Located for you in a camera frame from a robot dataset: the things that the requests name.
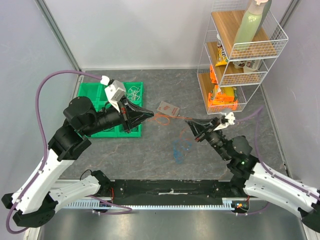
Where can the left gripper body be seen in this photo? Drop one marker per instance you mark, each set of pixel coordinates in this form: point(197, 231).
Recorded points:
point(126, 114)

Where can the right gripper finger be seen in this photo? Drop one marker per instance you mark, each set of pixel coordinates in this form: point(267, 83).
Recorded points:
point(199, 132)
point(205, 123)

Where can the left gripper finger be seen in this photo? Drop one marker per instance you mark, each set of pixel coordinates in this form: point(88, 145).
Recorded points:
point(135, 109)
point(136, 118)

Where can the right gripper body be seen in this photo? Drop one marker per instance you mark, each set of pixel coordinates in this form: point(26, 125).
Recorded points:
point(205, 133)

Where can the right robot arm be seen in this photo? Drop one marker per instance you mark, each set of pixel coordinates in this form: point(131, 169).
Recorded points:
point(252, 177)

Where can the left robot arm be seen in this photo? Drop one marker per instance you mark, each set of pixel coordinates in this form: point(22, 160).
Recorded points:
point(35, 203)

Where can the small grey red box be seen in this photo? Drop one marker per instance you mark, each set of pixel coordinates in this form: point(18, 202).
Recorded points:
point(168, 109)

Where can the orange snack box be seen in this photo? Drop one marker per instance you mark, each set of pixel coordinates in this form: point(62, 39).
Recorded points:
point(213, 100)

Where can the green compartment tray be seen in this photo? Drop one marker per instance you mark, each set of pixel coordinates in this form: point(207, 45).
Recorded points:
point(96, 93)

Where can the yellow snack pack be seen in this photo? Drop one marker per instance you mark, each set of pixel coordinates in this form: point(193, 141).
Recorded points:
point(227, 94)

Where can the yellow snack bag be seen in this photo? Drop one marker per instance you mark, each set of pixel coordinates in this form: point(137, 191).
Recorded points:
point(222, 59)

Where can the white snack package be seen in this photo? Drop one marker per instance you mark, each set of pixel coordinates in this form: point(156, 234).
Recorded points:
point(248, 66)

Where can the green spray bottle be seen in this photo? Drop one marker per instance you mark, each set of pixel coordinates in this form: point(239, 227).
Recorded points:
point(251, 23)

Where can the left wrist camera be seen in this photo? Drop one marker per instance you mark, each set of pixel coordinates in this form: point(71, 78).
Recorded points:
point(114, 91)

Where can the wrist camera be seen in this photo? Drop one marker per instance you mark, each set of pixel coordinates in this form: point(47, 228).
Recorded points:
point(227, 118)
point(114, 91)

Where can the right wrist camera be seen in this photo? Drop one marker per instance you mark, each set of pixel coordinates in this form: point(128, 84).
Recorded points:
point(227, 118)

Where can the grey slotted cable duct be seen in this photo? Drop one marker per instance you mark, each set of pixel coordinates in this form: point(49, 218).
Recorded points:
point(93, 204)

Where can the white wire shelf rack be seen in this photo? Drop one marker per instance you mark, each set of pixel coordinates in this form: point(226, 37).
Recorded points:
point(230, 73)

